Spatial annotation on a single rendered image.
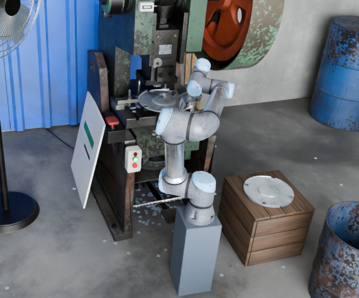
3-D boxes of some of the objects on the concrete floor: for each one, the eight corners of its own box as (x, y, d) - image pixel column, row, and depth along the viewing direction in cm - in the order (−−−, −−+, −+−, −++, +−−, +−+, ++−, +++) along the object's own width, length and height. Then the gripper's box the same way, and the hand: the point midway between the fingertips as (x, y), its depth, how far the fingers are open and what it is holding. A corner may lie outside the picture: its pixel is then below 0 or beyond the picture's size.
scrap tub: (400, 314, 255) (433, 245, 231) (338, 337, 239) (366, 265, 214) (347, 260, 287) (371, 194, 263) (289, 277, 271) (308, 209, 247)
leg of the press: (133, 237, 287) (141, 100, 241) (114, 242, 282) (119, 101, 236) (92, 158, 357) (92, 39, 311) (77, 160, 353) (75, 39, 307)
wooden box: (301, 255, 287) (315, 208, 269) (244, 266, 274) (255, 219, 257) (268, 213, 319) (278, 169, 301) (216, 222, 306) (224, 177, 288)
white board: (82, 208, 306) (103, 125, 280) (70, 165, 345) (87, 89, 319) (84, 208, 306) (105, 125, 280) (72, 165, 346) (89, 89, 320)
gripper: (206, 89, 245) (194, 115, 262) (200, 76, 249) (188, 103, 266) (191, 91, 241) (180, 117, 258) (185, 77, 246) (174, 104, 262)
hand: (180, 109), depth 260 cm, fingers closed
